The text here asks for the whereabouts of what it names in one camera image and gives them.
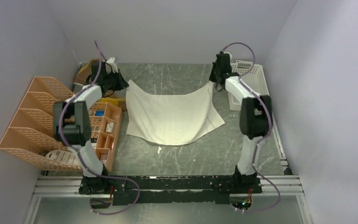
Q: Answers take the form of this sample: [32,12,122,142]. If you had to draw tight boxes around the white towel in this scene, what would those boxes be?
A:
[126,80,225,146]

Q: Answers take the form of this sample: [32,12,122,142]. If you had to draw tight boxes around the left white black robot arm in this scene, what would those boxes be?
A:
[53,57,129,195]

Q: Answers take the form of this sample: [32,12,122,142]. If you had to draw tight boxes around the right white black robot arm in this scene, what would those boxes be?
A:
[209,51,272,193]

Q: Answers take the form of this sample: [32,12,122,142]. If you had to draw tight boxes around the brown yellow cloth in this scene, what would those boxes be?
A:
[73,59,127,112]

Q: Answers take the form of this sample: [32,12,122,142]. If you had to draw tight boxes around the white plastic basket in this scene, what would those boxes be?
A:
[227,60,269,111]

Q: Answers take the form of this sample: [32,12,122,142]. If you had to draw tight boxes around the orange compartment tray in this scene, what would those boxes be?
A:
[89,102,122,172]

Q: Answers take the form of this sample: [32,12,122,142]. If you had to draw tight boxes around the white patterned pouch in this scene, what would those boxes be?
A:
[45,149,80,166]

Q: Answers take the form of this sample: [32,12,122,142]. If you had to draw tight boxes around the orange file organizer rack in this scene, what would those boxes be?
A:
[0,77,81,172]

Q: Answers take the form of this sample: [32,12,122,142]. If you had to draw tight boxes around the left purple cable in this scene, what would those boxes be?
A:
[58,40,141,216]

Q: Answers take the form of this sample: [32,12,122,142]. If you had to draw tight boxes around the purple cable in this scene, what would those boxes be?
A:
[220,42,282,214]
[58,40,141,216]

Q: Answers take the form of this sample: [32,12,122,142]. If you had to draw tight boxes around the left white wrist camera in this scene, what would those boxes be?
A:
[105,57,118,73]

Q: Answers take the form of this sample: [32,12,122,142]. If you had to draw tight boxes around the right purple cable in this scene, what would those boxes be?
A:
[220,42,282,214]

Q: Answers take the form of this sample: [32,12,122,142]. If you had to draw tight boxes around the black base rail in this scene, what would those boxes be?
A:
[78,174,262,205]

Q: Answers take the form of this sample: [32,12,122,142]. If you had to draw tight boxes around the aluminium frame rails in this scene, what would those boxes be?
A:
[26,107,310,224]

